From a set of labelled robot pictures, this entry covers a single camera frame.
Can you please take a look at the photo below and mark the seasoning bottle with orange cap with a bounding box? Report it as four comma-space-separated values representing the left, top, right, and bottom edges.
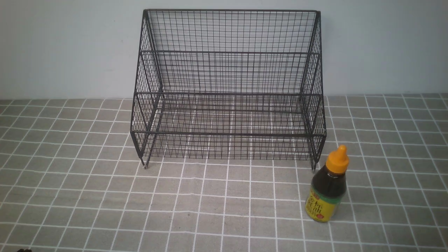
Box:
305, 145, 349, 222

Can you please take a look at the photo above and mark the grey checkered tablecloth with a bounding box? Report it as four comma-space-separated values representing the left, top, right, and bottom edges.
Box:
0, 93, 448, 252

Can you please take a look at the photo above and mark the black wire mesh rack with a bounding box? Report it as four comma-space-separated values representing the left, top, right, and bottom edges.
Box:
130, 9, 327, 170

